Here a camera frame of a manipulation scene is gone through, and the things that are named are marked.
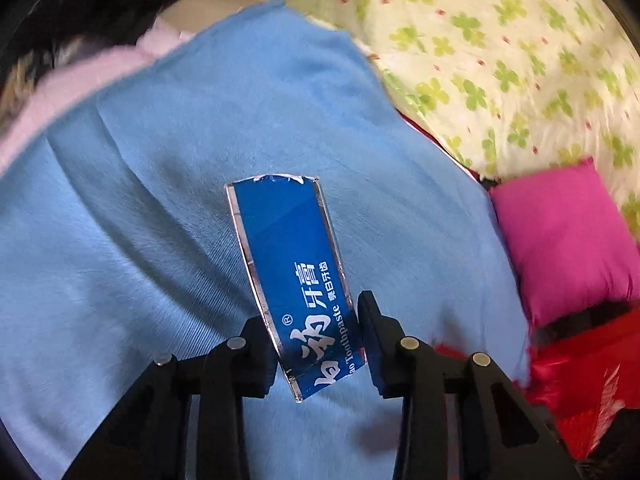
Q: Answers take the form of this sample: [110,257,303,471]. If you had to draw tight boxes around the white cloth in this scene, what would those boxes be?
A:
[160,0,281,36]

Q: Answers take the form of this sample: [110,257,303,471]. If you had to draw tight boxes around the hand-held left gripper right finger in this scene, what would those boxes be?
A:
[356,290,583,480]

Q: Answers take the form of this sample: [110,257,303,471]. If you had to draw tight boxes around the pink pillow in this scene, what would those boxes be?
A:
[487,156,640,328]

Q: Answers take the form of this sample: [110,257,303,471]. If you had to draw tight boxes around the dark cloth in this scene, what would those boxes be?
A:
[0,0,188,126]

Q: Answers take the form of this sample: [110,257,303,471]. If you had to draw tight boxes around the red printed plastic bag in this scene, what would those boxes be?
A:
[432,305,640,461]

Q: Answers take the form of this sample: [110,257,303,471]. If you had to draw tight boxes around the lilac cloth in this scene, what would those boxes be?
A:
[0,15,196,176]

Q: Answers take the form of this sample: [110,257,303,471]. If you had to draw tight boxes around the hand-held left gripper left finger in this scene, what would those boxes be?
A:
[65,316,278,480]

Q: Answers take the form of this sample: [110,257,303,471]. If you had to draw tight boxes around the blue toothpaste box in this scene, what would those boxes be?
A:
[223,174,357,403]

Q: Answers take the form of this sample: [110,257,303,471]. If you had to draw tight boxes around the green clover print blanket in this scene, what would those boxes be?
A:
[272,0,640,241]

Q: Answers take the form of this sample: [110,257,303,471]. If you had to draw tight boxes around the light blue cloth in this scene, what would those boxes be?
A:
[0,0,531,480]

